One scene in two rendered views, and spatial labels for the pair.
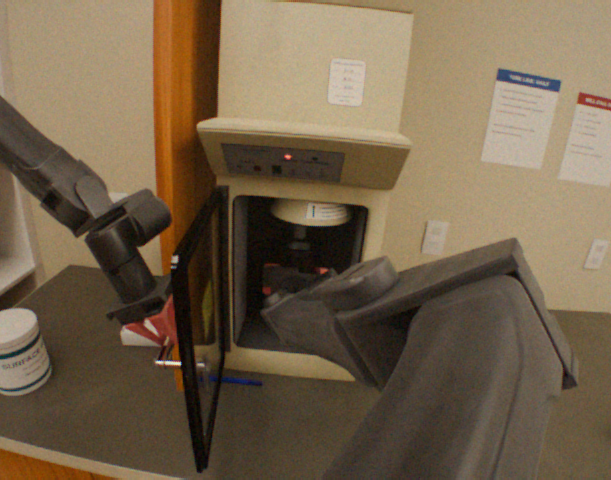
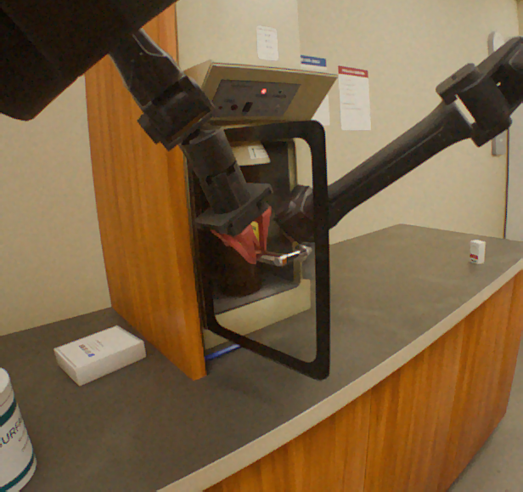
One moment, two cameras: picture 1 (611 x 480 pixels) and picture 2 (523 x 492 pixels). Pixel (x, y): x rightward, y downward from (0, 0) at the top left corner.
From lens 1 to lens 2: 0.58 m
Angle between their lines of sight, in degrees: 38
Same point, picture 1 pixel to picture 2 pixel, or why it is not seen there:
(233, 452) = (304, 379)
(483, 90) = not seen: hidden behind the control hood
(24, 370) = (19, 442)
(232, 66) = (188, 27)
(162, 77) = (167, 21)
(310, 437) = (335, 342)
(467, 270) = (512, 45)
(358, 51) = (271, 21)
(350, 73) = (268, 36)
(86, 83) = not seen: outside the picture
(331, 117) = not seen: hidden behind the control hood
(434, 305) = (512, 56)
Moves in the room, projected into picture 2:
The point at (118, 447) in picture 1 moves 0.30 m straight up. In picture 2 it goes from (213, 441) to (188, 248)
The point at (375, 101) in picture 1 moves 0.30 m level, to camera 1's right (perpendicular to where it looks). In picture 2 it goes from (285, 57) to (364, 69)
